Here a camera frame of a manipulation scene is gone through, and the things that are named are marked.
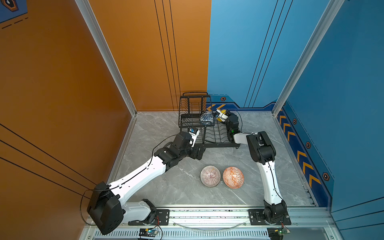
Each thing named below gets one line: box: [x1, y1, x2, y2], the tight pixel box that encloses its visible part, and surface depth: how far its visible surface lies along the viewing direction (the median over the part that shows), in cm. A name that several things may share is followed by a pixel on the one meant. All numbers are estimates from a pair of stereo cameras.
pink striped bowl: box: [200, 165, 221, 188], surface depth 84 cm
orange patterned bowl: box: [222, 166, 244, 189], surface depth 84 cm
